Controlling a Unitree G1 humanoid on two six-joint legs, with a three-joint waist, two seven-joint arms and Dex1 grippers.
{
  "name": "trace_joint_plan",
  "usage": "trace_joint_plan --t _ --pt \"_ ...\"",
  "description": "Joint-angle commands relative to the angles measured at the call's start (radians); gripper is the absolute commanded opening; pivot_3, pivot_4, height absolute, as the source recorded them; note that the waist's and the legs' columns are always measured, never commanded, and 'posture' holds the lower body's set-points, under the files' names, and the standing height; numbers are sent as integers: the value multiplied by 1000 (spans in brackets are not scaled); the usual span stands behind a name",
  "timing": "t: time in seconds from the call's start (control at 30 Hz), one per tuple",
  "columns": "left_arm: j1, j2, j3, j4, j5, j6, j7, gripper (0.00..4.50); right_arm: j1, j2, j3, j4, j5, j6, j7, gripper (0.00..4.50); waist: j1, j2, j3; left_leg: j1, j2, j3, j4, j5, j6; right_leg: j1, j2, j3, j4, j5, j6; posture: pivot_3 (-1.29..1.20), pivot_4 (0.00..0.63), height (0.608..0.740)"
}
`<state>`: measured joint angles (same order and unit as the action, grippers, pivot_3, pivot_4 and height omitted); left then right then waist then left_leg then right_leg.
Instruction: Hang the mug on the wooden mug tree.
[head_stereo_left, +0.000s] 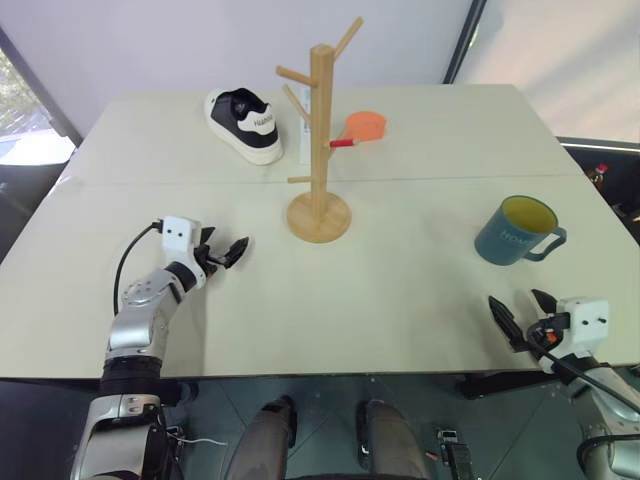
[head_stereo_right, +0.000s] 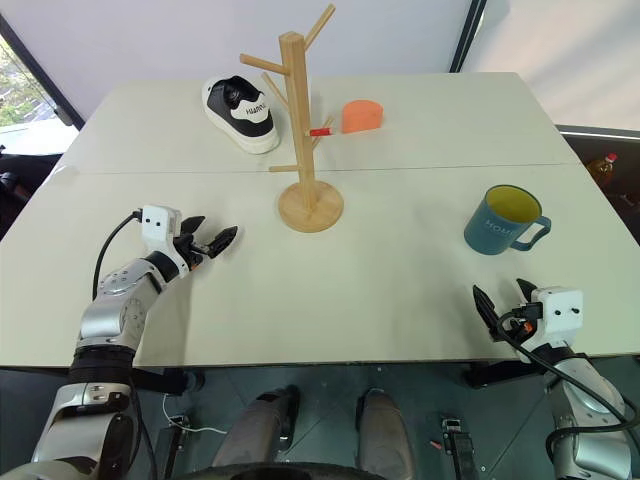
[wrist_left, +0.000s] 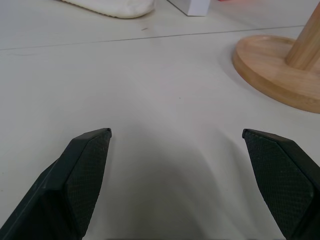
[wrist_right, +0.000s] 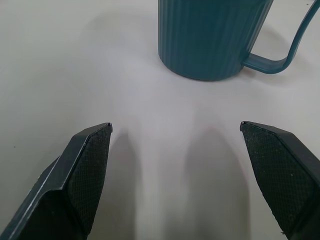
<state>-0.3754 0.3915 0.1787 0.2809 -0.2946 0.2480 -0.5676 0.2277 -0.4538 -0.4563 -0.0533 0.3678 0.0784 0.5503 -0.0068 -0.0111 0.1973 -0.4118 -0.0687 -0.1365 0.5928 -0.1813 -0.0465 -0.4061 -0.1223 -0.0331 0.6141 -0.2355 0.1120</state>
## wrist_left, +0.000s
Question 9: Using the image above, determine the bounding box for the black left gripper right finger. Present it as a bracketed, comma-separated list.
[241, 128, 320, 240]

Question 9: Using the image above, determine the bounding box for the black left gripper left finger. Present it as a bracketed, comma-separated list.
[0, 127, 113, 240]

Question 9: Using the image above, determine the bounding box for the wooden stand with round base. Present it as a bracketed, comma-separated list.
[231, 0, 320, 115]

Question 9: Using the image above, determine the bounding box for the white cloth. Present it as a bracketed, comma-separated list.
[58, 0, 156, 20]

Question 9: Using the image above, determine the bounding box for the white box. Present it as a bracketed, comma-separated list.
[166, 0, 211, 18]

